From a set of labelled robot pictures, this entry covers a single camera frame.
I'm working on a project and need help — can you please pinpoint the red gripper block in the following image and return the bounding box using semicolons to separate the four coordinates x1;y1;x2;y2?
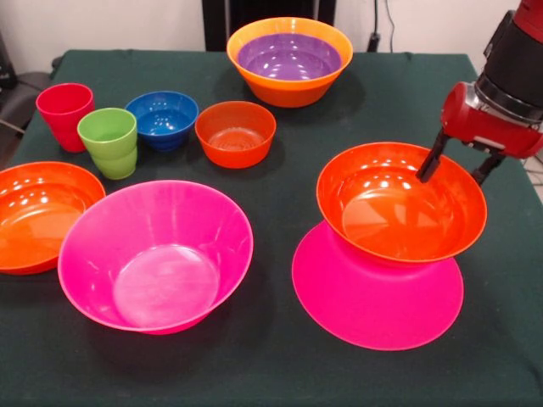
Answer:
415;81;543;187

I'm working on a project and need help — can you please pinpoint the deep red-orange bowl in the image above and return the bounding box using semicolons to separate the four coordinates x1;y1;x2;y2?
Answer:
316;142;489;264

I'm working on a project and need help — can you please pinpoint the pink bowl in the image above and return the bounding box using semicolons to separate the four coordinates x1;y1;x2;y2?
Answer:
291;220;465;352
57;180;255;336

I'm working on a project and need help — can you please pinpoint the orange bowl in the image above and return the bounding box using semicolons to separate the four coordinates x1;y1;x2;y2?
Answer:
226;17;354;109

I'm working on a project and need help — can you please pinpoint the purple bowl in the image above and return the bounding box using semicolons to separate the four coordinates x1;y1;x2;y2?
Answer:
237;33;343;82

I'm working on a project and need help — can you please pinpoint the small red bowl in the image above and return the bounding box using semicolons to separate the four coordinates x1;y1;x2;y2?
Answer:
194;100;277;170

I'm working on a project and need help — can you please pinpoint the dark green tablecloth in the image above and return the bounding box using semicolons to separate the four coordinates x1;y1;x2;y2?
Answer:
0;49;543;407

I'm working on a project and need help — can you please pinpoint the blue bowl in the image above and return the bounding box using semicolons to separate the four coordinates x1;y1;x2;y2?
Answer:
124;91;200;153

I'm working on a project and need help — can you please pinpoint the green cup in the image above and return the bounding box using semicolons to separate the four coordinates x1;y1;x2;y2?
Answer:
76;107;138;181

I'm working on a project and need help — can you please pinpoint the red cup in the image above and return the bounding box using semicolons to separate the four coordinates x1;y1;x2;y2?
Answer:
36;83;95;153

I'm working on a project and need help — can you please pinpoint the shallow red-orange bowl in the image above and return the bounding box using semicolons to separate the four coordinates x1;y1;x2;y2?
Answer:
0;160;107;276

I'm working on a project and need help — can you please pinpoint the black office chair base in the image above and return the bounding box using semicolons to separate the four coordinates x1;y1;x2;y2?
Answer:
0;31;60;132

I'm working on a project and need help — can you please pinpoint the black cable with plug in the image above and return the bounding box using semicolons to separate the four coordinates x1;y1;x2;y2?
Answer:
367;0;382;53

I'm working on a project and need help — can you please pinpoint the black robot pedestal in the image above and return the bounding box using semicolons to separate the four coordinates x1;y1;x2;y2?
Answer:
202;0;336;53

